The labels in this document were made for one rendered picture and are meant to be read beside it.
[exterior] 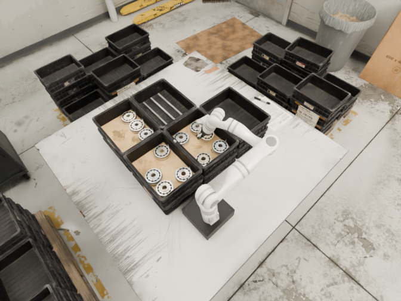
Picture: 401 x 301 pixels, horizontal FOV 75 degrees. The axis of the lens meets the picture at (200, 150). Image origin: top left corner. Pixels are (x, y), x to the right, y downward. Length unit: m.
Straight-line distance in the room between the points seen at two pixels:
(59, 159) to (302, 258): 1.98
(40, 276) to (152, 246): 0.85
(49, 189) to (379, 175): 3.14
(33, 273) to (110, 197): 0.74
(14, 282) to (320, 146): 2.24
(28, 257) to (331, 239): 2.28
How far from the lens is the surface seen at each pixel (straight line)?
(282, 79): 2.94
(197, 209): 1.57
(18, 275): 2.26
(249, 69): 3.18
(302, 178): 1.85
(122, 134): 1.88
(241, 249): 1.59
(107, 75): 2.93
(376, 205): 2.84
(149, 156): 1.72
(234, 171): 1.28
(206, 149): 1.71
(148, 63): 3.14
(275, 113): 2.13
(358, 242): 2.62
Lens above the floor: 2.23
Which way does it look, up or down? 56 degrees down
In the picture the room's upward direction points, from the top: 3 degrees counter-clockwise
